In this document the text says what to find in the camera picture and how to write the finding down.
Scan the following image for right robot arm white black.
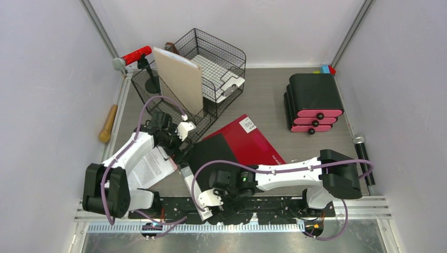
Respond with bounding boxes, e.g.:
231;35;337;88
209;149;369;217

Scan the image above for black microphone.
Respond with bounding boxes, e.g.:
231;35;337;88
353;135;375;186

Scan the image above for colourful toy blocks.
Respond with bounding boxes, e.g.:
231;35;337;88
313;65;336;75

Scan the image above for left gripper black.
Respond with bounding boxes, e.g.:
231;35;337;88
158;124;193;164

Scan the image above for wooden stick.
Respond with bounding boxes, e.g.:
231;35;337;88
99;104;118;143

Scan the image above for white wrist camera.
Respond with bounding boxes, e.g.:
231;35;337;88
177;122;196;142
197;189;224;209

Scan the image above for black pink drawer cabinet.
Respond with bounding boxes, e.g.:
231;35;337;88
283;73;344;135

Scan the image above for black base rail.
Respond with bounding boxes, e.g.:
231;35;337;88
129;196;335;225

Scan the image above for red notebook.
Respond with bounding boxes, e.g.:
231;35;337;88
204;114;286;166

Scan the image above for black wire mesh organizer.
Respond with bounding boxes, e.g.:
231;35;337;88
131;28;246;142

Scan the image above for black clip file folder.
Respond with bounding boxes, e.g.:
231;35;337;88
180;133;241;221

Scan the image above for pink clipboard with paper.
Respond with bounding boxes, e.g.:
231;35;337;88
128;147;178;190

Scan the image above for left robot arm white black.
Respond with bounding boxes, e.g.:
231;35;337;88
82;112;196;220

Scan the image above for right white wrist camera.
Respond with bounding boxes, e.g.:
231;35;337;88
197;189;224;209

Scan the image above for beige folder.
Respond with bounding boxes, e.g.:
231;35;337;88
152;47;203;114

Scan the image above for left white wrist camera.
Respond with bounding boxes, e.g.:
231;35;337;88
177;122;196;142

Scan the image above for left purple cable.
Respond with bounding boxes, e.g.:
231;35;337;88
100;95;189;226

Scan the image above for brown object behind organizer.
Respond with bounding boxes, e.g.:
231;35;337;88
164;42;179;55

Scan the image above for red glitter microphone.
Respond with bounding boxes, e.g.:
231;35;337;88
112;46;152;71

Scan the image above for black stand in organizer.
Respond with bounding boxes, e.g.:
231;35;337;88
137;54;161;94

